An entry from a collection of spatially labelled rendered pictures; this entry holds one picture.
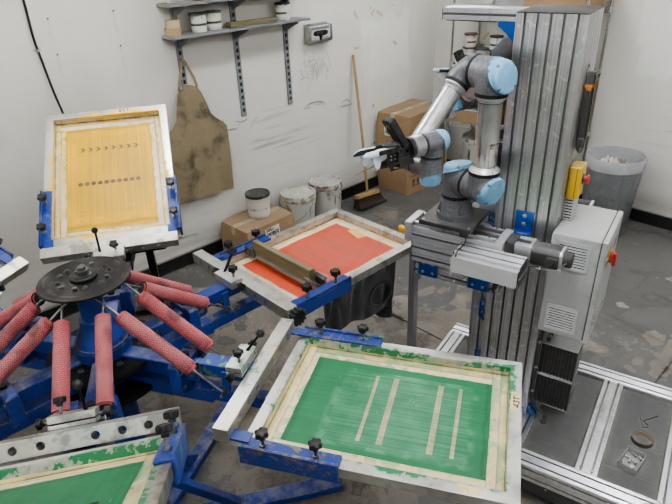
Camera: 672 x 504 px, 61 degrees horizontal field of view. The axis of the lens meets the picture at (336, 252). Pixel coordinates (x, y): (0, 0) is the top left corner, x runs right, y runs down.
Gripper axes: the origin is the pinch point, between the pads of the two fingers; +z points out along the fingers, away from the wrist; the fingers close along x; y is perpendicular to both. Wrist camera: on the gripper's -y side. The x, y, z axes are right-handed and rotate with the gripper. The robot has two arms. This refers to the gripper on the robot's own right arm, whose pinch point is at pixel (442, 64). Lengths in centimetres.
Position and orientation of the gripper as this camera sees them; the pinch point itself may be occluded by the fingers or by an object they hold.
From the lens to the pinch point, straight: 322.9
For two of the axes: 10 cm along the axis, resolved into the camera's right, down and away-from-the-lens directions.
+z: -5.2, -3.9, 7.6
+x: 8.4, -3.9, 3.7
